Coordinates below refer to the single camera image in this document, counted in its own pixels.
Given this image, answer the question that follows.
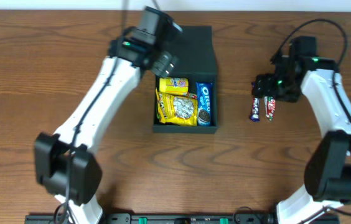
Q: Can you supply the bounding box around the red green candy bar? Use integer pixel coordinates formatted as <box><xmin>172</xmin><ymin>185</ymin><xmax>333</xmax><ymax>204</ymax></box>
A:
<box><xmin>264</xmin><ymin>96</ymin><xmax>276</xmax><ymax>121</ymax></box>

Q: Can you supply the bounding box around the purple Dairy Milk bar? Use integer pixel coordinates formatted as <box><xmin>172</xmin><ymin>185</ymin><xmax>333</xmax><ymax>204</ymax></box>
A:
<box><xmin>249</xmin><ymin>95</ymin><xmax>260</xmax><ymax>122</ymax></box>

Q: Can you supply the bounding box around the green Haribo gummy bag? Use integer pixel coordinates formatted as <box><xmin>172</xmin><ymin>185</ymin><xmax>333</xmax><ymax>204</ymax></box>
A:
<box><xmin>186</xmin><ymin>93</ymin><xmax>197</xmax><ymax>100</ymax></box>

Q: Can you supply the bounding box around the blue Oreo cookie pack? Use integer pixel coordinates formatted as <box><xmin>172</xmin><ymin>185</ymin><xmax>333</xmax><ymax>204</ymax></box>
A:
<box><xmin>196</xmin><ymin>82</ymin><xmax>212</xmax><ymax>126</ymax></box>

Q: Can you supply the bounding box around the yellow Mentos bottle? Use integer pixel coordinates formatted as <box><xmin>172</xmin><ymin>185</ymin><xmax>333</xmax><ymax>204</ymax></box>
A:
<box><xmin>159</xmin><ymin>77</ymin><xmax>189</xmax><ymax>96</ymax></box>

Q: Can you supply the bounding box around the black box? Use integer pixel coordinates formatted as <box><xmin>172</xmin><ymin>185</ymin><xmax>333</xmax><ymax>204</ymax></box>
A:
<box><xmin>152</xmin><ymin>26</ymin><xmax>218</xmax><ymax>134</ymax></box>

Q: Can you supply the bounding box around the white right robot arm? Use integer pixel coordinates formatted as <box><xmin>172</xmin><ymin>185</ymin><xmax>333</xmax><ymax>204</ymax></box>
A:
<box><xmin>252</xmin><ymin>56</ymin><xmax>351</xmax><ymax>223</ymax></box>

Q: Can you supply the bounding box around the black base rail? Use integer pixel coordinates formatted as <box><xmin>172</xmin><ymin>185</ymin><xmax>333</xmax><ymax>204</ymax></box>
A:
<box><xmin>24</xmin><ymin>213</ymin><xmax>340</xmax><ymax>224</ymax></box>

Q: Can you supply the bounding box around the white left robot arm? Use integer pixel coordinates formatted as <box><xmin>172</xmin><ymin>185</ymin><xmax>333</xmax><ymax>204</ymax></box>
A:
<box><xmin>34</xmin><ymin>39</ymin><xmax>178</xmax><ymax>223</ymax></box>

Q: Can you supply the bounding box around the yellow Hacks candy bag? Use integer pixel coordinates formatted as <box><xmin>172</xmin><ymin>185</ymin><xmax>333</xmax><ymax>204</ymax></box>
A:
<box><xmin>156</xmin><ymin>90</ymin><xmax>198</xmax><ymax>126</ymax></box>

